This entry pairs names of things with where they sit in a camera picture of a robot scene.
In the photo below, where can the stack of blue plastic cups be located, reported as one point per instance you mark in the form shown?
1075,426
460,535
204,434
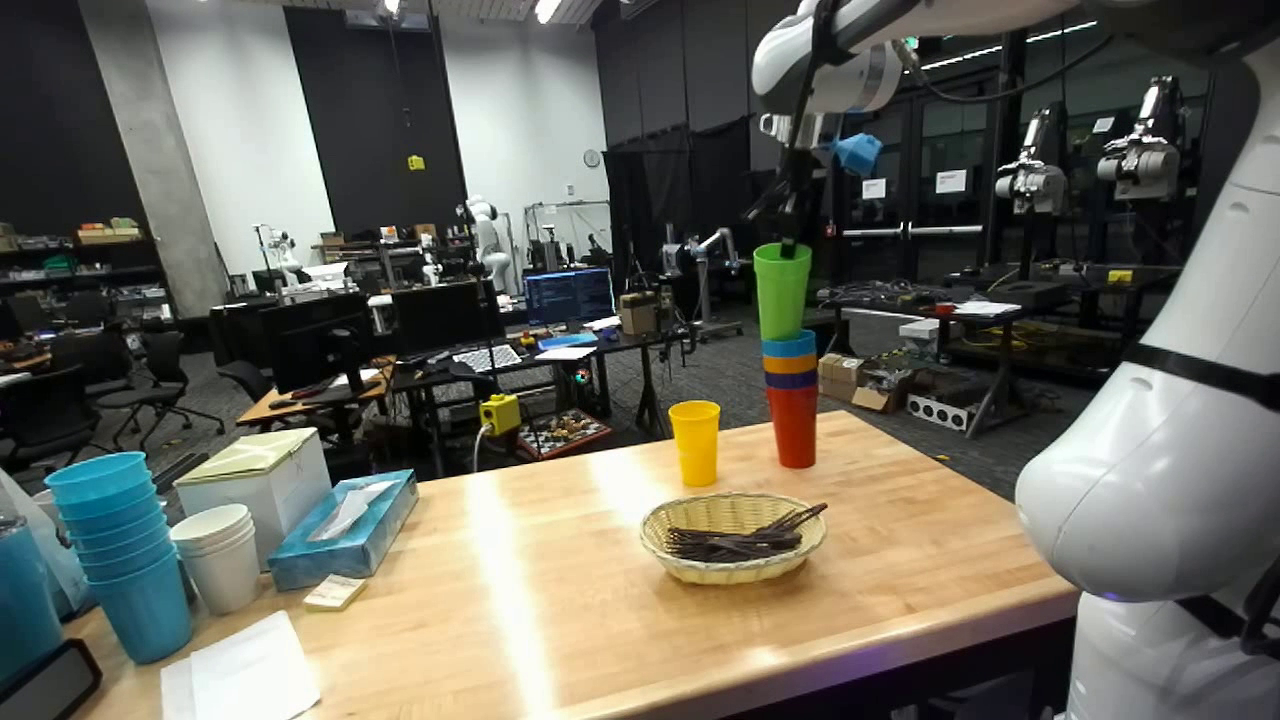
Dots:
135,580

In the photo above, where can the heap of brown stir sticks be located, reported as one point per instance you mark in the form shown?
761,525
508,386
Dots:
735,544

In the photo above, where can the blue translucent container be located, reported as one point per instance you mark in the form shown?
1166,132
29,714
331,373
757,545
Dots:
25,610

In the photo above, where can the row of office chairs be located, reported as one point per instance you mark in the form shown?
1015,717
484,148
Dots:
70,400

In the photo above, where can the yellow button box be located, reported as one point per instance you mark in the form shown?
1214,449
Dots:
500,414

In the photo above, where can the stack of cardboard boxes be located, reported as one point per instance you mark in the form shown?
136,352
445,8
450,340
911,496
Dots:
850,378

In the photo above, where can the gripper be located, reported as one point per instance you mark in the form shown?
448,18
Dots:
799,172

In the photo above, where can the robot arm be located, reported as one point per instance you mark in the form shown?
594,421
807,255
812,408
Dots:
1150,480

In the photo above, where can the wicker basket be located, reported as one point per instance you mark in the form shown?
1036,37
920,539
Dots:
735,572

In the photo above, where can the storage shelf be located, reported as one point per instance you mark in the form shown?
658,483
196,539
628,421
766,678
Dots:
85,270

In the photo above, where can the lit monitor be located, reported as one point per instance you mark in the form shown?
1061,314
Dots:
568,296

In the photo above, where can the keyboard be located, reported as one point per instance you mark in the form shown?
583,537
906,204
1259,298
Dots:
488,358

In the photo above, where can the stack of coloured plastic cups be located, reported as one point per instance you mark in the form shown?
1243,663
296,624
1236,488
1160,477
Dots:
793,415

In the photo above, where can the stack of white paper cups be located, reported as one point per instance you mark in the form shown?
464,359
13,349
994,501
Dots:
220,565

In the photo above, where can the white cardboard box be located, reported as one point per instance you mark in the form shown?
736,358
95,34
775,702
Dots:
265,490

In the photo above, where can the white paper napkins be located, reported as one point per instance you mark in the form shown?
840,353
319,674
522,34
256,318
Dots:
250,675

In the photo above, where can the pair of grey robot arms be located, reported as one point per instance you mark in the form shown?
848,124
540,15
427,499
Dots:
1140,160

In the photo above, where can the green plastic cup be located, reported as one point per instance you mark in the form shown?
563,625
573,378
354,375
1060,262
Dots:
781,295

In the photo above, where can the row of black monitors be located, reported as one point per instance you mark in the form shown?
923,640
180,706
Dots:
440,318

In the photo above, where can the black flat device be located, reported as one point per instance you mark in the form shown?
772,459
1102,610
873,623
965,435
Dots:
45,690

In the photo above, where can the black desk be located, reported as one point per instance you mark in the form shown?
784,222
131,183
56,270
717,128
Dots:
610,345

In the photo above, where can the blue tissue box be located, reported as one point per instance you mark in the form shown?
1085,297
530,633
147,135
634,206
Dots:
345,550

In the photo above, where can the black work table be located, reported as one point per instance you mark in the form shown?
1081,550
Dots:
985,345

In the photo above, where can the small grey robot arm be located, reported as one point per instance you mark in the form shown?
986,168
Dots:
705,270

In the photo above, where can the brown cardboard box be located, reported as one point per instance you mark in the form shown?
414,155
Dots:
638,314

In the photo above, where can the small white packet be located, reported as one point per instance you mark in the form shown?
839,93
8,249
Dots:
334,592

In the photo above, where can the yellow plastic cup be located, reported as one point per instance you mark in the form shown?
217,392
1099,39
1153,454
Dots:
695,445

